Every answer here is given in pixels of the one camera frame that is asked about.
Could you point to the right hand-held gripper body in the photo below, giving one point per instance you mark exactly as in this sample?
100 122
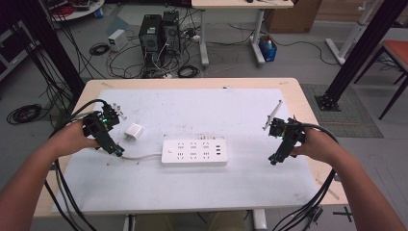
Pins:
288 134

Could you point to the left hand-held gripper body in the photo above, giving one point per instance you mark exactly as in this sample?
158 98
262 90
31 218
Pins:
100 126

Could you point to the white charger adapter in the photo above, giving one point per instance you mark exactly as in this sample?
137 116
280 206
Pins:
134 131

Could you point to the white power strip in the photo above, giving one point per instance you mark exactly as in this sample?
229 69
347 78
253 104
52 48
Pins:
194 152

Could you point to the person's left hand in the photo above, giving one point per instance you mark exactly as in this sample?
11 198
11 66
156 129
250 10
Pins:
72 139

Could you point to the person's right hand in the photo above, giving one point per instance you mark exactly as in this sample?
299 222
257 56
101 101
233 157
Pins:
317 146

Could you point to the grey floor mat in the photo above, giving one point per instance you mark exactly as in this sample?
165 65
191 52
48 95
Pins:
352 118

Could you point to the blue box with bottles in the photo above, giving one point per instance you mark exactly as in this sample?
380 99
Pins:
267 51

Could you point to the white power supply box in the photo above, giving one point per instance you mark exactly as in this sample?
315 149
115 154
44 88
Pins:
117 39

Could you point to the light wooden table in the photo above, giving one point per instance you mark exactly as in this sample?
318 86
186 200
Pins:
192 82

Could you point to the black computer tower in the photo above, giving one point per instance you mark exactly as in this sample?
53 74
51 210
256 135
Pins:
171 32
150 33

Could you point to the white table leg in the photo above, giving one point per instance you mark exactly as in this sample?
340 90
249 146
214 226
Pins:
260 221

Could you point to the white table mat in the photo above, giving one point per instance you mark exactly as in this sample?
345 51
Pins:
192 186

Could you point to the round white table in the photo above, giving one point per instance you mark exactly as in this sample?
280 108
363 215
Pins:
83 11

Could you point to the brown cardboard box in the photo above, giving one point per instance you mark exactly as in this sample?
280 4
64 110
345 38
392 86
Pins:
293 16

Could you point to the white metal stand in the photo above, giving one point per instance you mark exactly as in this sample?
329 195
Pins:
351 35

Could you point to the wooden desk with white legs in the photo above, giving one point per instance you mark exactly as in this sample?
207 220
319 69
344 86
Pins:
240 4

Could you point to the red topped dark table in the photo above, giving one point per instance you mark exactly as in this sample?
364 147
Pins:
397 51

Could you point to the black metal frame post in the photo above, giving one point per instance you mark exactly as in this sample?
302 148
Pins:
48 41
362 48

